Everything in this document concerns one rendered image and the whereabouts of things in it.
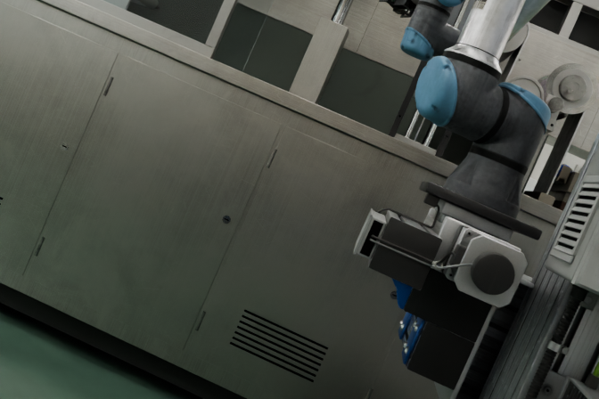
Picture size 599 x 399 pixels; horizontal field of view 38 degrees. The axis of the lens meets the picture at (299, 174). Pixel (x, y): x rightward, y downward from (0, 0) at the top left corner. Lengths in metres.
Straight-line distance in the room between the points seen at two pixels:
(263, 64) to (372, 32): 0.38
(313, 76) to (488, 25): 1.11
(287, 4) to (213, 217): 0.92
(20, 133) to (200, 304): 0.69
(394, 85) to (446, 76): 1.34
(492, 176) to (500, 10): 0.31
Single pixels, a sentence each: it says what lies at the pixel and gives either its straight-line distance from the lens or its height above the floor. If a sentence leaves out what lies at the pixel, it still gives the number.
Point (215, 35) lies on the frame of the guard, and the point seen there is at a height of 0.97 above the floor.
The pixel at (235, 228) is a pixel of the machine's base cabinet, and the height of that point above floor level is 0.51.
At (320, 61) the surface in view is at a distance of 2.66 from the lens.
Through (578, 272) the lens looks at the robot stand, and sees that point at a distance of 1.15.
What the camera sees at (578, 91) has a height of 1.25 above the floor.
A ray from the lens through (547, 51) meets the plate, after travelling 2.97.
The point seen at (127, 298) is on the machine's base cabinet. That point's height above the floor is 0.21.
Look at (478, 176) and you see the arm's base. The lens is 1.65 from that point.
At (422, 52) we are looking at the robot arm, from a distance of 1.87.
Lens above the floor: 0.79
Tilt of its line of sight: 2 degrees down
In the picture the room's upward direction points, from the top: 24 degrees clockwise
